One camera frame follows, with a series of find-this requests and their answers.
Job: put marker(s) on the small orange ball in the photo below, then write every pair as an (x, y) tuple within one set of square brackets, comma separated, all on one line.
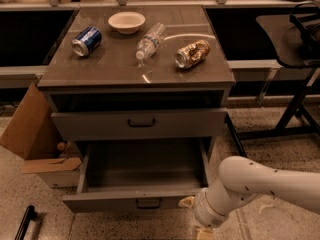
[(61, 146)]

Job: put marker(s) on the grey top drawer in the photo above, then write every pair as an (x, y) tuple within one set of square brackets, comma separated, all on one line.
[(147, 124)]

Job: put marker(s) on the grey drawer cabinet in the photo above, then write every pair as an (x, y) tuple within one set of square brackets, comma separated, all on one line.
[(111, 78)]

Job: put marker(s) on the blue soda can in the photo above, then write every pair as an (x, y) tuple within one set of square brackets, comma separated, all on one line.
[(86, 42)]

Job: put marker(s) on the white bowl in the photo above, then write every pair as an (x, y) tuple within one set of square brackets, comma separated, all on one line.
[(126, 22)]

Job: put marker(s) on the grey drawer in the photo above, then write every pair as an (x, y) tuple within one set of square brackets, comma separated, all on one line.
[(140, 175), (147, 124)]

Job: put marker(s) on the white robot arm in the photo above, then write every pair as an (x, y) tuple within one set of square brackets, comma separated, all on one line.
[(240, 181)]

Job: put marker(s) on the gold crushed can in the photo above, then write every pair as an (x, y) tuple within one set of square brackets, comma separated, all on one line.
[(192, 54)]

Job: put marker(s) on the brown cardboard box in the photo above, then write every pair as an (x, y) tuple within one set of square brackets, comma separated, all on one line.
[(33, 136)]

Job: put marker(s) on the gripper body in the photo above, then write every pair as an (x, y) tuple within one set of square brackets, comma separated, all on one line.
[(204, 208)]

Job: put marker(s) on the black side table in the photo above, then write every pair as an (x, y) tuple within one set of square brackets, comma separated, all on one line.
[(295, 38)]

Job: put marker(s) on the black bar on floor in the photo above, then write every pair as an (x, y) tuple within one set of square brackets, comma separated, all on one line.
[(29, 215)]

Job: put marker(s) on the clear plastic water bottle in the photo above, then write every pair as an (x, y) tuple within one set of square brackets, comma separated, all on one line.
[(151, 41)]

